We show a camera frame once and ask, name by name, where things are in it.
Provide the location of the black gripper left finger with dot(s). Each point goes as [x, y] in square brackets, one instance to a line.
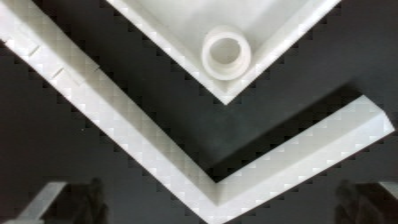
[66, 204]

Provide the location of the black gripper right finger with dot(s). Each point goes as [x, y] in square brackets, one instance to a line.
[367, 203]

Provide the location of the white square tabletop tray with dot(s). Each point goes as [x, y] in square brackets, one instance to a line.
[225, 36]

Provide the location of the white U-shaped fence wall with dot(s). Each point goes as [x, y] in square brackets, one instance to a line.
[219, 199]

